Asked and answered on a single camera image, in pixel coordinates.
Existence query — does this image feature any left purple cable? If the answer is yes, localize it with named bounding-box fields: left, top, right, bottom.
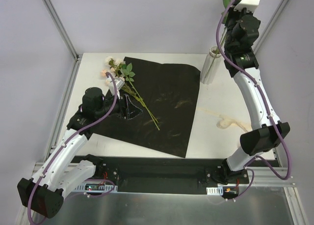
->
left=26, top=72, right=117, bottom=225

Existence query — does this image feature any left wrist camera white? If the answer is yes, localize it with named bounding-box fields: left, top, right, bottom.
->
left=105, top=78, right=125, bottom=97

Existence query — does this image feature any pink white flower bouquet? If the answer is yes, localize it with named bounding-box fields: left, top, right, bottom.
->
left=101, top=56, right=160, bottom=130

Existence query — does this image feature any right aluminium frame post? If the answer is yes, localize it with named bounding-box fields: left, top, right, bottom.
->
left=253, top=0, right=290, bottom=54

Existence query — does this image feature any left white cable duct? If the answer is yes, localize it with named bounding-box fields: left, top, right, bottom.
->
left=72, top=182, right=118, bottom=193

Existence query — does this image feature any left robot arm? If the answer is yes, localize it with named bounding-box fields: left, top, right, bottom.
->
left=17, top=87, right=143, bottom=219

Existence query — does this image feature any black wrapping paper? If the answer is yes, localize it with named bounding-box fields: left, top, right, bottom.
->
left=95, top=57, right=200, bottom=158

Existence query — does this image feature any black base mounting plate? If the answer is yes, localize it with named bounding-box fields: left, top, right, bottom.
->
left=93, top=156, right=280, bottom=194

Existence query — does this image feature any right white cable duct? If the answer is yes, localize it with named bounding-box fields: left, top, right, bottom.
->
left=206, top=186, right=238, bottom=196

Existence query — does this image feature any cream printed ribbon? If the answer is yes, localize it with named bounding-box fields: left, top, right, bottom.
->
left=196, top=107, right=252, bottom=133

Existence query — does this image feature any aluminium frame post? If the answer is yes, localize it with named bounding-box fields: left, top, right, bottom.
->
left=253, top=0, right=290, bottom=54
left=42, top=0, right=79, bottom=61

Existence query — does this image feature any front aluminium rail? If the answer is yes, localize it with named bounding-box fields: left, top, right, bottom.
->
left=32, top=163, right=296, bottom=187

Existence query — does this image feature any white ribbed vase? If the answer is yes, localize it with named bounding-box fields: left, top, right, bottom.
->
left=199, top=46, right=223, bottom=84

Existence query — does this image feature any left aluminium frame post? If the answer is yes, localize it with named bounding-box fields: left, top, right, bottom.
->
left=42, top=0, right=79, bottom=61

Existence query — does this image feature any white cable duct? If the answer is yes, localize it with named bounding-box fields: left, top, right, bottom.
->
left=72, top=182, right=118, bottom=193
left=206, top=186, right=238, bottom=196

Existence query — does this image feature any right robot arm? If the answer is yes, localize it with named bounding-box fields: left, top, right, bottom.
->
left=213, top=7, right=291, bottom=184

